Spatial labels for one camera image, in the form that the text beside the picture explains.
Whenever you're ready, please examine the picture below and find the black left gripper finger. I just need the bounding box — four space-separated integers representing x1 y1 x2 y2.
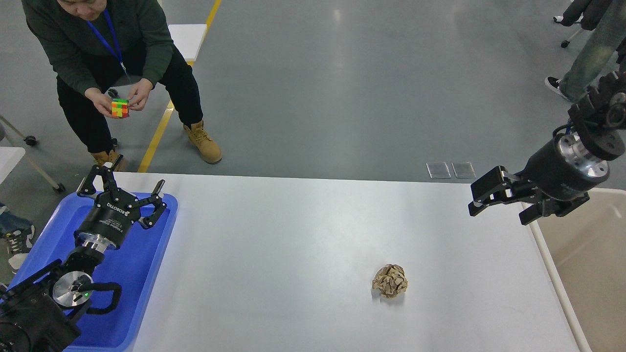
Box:
134 179 167 229
77 164 118 198

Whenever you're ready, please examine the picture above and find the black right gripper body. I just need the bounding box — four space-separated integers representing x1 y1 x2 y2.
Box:
519 133 610 201

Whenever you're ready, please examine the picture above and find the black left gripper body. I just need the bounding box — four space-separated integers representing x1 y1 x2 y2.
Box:
74 190 140 250

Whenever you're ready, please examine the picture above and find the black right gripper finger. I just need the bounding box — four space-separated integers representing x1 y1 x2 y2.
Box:
519 193 590 225
468 166 538 217

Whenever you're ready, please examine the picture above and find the colourful puzzle cube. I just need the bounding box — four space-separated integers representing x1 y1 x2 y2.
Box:
111 98 130 118

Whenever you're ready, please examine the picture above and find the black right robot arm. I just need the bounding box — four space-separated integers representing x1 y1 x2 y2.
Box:
468 71 626 225

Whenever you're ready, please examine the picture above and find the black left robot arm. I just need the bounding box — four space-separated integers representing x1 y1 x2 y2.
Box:
1 166 166 352

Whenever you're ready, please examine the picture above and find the person's right hand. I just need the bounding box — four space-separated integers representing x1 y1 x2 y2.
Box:
84 87 117 118

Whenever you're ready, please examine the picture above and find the person's left hand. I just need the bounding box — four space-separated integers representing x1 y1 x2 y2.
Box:
127 78 154 111

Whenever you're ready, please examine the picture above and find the right floor metal plate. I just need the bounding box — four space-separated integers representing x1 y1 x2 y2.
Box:
451 162 476 179

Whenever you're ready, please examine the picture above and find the floor metal plate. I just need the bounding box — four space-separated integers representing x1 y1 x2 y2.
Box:
425 162 451 179
451 162 476 179

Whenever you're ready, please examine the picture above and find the blue plastic tray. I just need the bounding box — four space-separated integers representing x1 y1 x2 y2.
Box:
10 194 178 352

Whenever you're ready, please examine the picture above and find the beige plastic bin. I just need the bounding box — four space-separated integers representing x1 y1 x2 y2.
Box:
530 189 626 352

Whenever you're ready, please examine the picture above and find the left floor metal plate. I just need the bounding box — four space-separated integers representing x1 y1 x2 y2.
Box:
425 162 451 179

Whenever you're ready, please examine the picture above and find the white side table on castors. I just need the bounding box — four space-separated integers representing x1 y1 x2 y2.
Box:
0 115 67 194

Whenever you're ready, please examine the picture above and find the sneaker of seated person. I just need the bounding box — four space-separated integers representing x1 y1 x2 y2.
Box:
0 203 35 274

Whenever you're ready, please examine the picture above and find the walking person in grey trousers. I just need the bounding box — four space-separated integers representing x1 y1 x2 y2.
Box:
545 0 626 103

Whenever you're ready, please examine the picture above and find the person in dark green sweater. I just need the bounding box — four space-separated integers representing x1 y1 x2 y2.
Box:
22 0 222 170

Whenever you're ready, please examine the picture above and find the crumpled brown paper ball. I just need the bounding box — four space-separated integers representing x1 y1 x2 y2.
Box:
372 264 408 299

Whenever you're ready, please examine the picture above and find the office chair with dark coat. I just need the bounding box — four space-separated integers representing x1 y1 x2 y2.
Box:
553 0 612 48

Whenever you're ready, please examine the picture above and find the white stool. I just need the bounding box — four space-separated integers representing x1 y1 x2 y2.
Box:
168 23 208 62

